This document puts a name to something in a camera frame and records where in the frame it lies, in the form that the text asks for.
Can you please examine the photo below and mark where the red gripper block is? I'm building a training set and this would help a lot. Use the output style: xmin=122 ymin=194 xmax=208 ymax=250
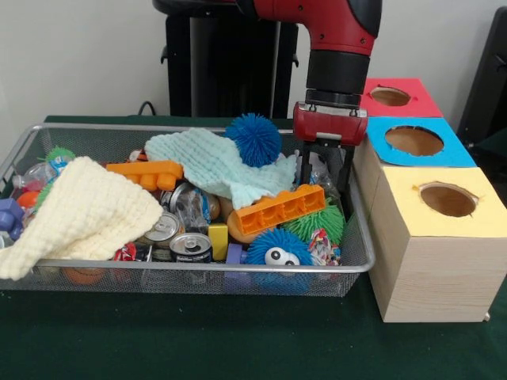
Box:
xmin=293 ymin=101 xmax=368 ymax=209

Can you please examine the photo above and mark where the crushed clear plastic bottle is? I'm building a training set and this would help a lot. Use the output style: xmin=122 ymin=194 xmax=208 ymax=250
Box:
xmin=305 ymin=150 xmax=343 ymax=199

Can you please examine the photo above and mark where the wooden box with three holes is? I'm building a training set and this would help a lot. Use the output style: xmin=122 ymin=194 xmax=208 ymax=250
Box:
xmin=335 ymin=77 xmax=507 ymax=323

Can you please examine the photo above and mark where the shallow clear mesh bin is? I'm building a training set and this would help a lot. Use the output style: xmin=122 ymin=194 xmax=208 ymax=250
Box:
xmin=0 ymin=123 xmax=376 ymax=298

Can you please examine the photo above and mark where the large green spiky ball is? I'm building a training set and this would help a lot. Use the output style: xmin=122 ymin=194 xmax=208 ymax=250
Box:
xmin=281 ymin=202 xmax=347 ymax=243

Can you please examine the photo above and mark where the long orange toy brick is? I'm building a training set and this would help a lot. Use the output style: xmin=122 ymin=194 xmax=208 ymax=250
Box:
xmin=235 ymin=184 xmax=326 ymax=235

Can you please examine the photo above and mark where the plain blue spiky ball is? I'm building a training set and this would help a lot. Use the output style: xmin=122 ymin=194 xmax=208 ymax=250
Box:
xmin=225 ymin=112 xmax=283 ymax=167

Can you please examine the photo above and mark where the blue spiky ball with eyes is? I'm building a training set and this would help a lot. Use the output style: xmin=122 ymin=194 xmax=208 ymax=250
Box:
xmin=245 ymin=228 xmax=314 ymax=294

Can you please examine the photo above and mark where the pale blue waffle cloth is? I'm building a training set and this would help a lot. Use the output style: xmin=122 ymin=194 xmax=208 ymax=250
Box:
xmin=144 ymin=127 xmax=298 ymax=211

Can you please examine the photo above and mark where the black drink can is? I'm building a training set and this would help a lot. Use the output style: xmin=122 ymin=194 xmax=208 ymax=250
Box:
xmin=170 ymin=232 xmax=213 ymax=264

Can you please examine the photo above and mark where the silver drink can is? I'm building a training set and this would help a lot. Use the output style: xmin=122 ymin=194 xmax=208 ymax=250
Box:
xmin=143 ymin=211 xmax=185 ymax=246

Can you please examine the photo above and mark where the orange toy brick with studs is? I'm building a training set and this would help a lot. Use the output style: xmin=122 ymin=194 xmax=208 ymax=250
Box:
xmin=106 ymin=161 xmax=185 ymax=192

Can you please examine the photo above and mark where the black upright panel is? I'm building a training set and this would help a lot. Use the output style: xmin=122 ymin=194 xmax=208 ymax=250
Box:
xmin=459 ymin=6 xmax=507 ymax=147

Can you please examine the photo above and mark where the dark green table cloth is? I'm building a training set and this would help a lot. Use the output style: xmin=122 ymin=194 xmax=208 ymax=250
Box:
xmin=0 ymin=115 xmax=507 ymax=380

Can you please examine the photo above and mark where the cream yellow knitted cloth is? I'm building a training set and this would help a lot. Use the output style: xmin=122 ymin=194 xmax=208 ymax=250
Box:
xmin=0 ymin=156 xmax=164 ymax=281

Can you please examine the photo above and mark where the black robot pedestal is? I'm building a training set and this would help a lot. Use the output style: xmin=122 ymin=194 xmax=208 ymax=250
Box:
xmin=153 ymin=0 xmax=302 ymax=120

